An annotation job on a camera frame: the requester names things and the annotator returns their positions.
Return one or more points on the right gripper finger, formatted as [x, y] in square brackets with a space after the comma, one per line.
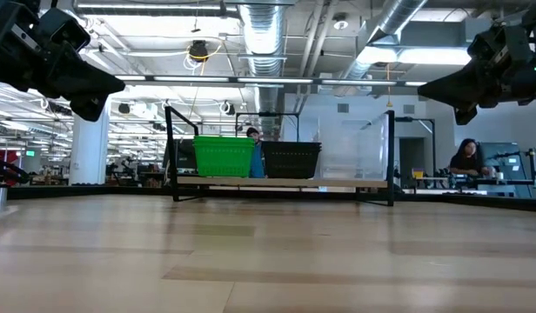
[465, 115]
[459, 89]

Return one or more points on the round ceiling sensor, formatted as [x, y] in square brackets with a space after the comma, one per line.
[340, 24]

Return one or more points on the ceiling tube light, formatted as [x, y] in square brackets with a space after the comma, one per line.
[150, 6]

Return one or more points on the ribbed silver ceiling duct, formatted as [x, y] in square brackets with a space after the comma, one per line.
[263, 39]

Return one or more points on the bright ceiling light panel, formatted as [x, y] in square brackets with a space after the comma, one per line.
[424, 55]

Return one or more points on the white pillar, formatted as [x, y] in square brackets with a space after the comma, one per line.
[89, 148]

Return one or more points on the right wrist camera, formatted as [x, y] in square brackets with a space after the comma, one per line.
[494, 43]

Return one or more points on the person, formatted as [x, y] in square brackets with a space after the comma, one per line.
[252, 132]
[468, 161]

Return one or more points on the round black ceiling fixture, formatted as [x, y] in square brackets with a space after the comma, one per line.
[123, 108]
[226, 108]

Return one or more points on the background work table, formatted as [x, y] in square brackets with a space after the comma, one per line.
[468, 181]

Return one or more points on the red machine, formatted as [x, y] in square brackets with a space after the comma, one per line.
[0, 155]

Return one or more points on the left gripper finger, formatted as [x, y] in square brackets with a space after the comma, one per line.
[85, 82]
[90, 111]

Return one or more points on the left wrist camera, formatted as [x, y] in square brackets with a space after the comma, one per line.
[63, 30]

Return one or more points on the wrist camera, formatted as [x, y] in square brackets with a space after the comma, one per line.
[494, 43]
[63, 30]

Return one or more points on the wooden shelf black metal frame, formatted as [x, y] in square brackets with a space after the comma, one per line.
[294, 182]

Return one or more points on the black plastic basket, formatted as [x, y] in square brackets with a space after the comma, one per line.
[290, 143]
[290, 147]
[290, 164]

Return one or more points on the silver metal post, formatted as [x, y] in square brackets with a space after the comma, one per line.
[0, 197]

